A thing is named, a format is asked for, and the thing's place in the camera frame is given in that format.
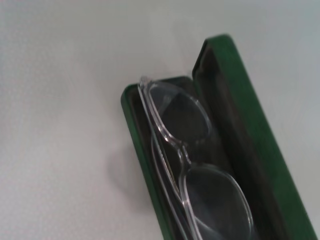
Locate clear white glasses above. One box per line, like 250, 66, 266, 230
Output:
138, 75, 255, 240

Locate green glasses case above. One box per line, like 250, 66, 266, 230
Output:
120, 33, 320, 240

